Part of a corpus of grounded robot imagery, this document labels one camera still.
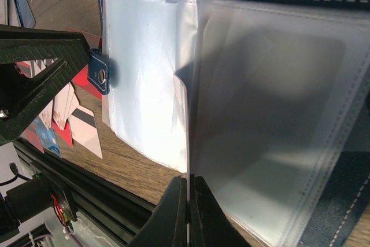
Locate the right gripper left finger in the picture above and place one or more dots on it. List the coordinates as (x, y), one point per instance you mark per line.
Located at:
(167, 224)

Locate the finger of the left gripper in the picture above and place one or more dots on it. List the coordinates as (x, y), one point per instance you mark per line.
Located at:
(22, 98)

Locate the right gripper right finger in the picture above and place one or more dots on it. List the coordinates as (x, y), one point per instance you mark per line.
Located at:
(209, 225)

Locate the red striped card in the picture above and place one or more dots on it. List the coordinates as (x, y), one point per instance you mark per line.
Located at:
(81, 58)

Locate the blue leather card holder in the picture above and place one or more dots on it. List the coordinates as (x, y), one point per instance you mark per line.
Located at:
(267, 100)

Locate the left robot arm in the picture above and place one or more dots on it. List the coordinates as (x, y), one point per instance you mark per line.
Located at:
(22, 203)

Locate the blue card bottom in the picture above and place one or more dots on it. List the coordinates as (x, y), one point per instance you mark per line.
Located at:
(47, 137)

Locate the white striped card bottom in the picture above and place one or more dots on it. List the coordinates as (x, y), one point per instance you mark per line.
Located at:
(84, 130)

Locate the blue card in pile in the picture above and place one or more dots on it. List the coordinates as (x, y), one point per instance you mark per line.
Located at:
(25, 15)

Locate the black aluminium frame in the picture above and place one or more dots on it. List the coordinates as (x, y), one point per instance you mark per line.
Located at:
(119, 214)

